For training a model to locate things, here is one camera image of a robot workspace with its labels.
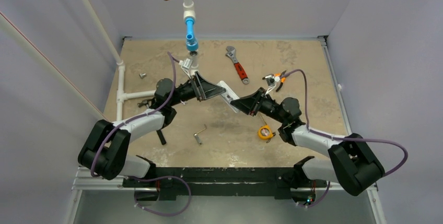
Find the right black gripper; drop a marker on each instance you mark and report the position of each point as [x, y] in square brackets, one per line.
[255, 101]

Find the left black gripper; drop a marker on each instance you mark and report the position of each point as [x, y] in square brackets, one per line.
[202, 89]

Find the white remote control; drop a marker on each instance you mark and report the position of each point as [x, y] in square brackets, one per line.
[229, 95]

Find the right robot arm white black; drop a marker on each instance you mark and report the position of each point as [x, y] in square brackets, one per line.
[350, 161]

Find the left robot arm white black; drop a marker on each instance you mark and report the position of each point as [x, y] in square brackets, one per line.
[105, 152]

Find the yellow tape measure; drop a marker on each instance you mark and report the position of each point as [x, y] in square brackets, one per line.
[265, 132]

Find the white pvc pipe assembly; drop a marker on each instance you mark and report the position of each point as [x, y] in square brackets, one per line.
[189, 17]

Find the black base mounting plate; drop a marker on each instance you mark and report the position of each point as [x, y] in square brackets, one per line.
[280, 183]

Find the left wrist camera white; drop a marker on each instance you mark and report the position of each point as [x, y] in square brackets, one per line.
[186, 66]

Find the orange handled pliers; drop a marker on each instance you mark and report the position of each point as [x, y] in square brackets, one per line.
[283, 78]

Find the red handled adjustable wrench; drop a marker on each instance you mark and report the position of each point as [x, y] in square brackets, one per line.
[231, 54]

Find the aluminium frame rail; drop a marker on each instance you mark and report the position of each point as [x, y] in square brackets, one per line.
[84, 181]

